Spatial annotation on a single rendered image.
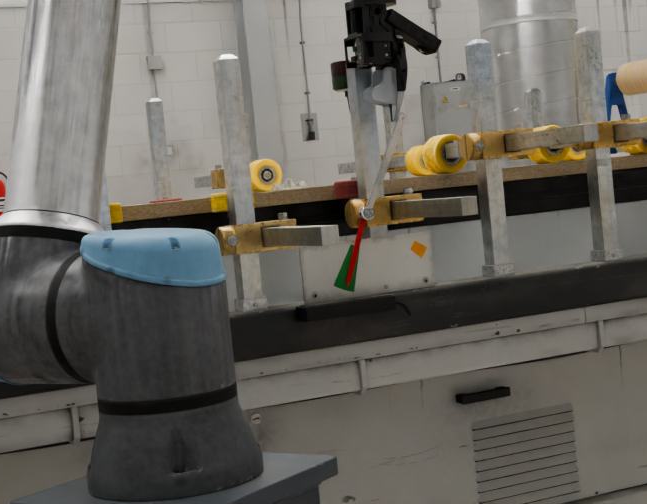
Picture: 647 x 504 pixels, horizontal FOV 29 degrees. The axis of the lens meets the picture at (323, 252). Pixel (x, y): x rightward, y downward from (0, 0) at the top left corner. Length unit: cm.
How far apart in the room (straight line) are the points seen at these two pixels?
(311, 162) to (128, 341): 881
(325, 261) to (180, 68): 761
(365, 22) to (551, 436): 105
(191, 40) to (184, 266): 853
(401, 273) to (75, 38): 94
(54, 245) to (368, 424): 123
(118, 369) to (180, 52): 849
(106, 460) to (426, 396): 134
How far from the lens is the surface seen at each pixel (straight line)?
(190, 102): 973
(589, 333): 251
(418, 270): 227
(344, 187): 237
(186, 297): 130
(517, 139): 233
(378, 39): 216
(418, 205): 215
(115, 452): 133
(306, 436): 248
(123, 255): 130
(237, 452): 133
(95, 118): 150
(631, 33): 1195
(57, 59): 150
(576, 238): 273
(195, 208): 232
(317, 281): 218
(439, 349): 233
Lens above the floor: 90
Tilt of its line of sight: 3 degrees down
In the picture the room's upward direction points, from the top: 6 degrees counter-clockwise
